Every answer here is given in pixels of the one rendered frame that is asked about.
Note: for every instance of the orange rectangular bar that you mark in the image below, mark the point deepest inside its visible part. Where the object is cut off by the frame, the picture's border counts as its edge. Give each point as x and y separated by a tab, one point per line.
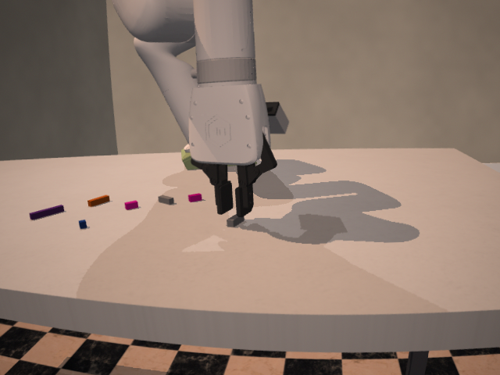
98	201

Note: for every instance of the magenta rectangular block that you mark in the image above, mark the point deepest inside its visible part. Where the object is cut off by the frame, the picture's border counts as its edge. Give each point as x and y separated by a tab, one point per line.
131	205
195	197

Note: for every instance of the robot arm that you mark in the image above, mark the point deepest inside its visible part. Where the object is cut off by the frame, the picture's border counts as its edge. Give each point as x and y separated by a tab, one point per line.
223	33

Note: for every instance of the purple rod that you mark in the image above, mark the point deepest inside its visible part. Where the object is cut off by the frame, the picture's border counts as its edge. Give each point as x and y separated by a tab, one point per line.
46	212

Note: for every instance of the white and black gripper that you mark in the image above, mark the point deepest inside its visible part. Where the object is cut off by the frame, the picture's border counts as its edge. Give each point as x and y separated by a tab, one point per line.
226	127

